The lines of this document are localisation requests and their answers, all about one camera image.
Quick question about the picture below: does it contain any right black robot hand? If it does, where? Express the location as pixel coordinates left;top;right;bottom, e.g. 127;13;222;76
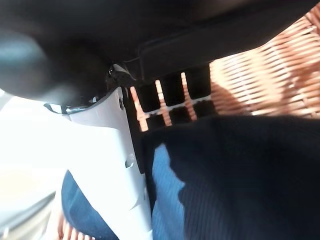
0;0;320;240

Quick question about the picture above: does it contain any black garment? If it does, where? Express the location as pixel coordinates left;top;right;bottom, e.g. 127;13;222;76
141;114;320;176

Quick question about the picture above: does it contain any blue garment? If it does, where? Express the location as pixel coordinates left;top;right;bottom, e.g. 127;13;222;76
61;143;320;240

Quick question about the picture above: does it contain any wicker laundry basket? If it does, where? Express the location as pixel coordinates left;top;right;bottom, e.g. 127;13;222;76
53;4;320;240

